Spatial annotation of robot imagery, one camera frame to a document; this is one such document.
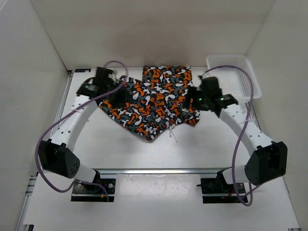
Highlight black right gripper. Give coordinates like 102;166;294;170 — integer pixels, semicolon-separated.
182;86;210;111

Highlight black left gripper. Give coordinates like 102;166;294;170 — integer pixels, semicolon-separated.
104;80;134;109

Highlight orange black camouflage shorts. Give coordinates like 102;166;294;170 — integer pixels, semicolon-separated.
98;65;200;141

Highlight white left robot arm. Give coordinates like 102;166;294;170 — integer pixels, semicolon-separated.
35;82;124;193

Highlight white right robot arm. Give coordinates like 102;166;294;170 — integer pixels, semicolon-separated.
184;77;287;193

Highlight white plastic mesh basket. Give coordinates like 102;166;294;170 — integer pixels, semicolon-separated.
206;54;262;103

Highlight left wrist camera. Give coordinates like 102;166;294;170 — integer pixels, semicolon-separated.
93;67;114;85

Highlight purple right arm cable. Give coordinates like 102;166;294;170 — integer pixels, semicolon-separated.
199;66;256;207

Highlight aluminium front frame rail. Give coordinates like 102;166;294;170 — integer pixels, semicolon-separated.
97;168;221;175

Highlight aluminium frame rail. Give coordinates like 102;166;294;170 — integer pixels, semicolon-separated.
15;70;74;231
97;168;221;175

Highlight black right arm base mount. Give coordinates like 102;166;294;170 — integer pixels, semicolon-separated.
196;178;240;204

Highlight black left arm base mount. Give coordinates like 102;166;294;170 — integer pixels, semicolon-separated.
71;177;116;203

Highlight aluminium left frame rail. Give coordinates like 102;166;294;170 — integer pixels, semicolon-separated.
15;70;74;231

